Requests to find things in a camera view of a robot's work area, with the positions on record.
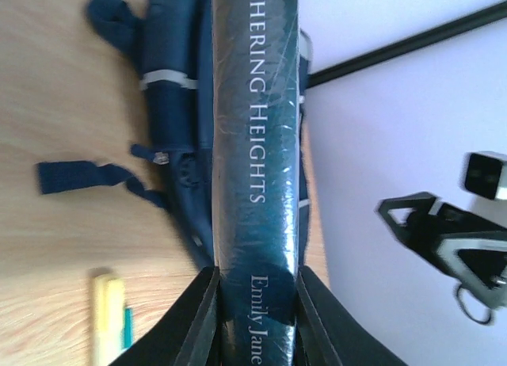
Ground dark Wuthering Heights book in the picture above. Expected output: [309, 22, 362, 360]
[212, 0, 299, 365]

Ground yellow highlighter pen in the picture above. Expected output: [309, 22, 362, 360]
[90, 268, 125, 365]

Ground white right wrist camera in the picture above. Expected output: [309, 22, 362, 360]
[461, 151, 506, 200]

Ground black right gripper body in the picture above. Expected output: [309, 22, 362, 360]
[410, 204, 506, 282]

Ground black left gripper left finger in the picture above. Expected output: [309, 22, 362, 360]
[112, 267, 221, 366]

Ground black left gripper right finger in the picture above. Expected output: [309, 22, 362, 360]
[295, 266, 406, 366]

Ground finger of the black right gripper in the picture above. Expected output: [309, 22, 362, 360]
[377, 192, 436, 239]
[436, 238, 506, 309]

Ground navy blue student backpack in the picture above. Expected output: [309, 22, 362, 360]
[36, 0, 314, 270]

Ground green marker pen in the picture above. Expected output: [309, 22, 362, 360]
[122, 307, 134, 351]

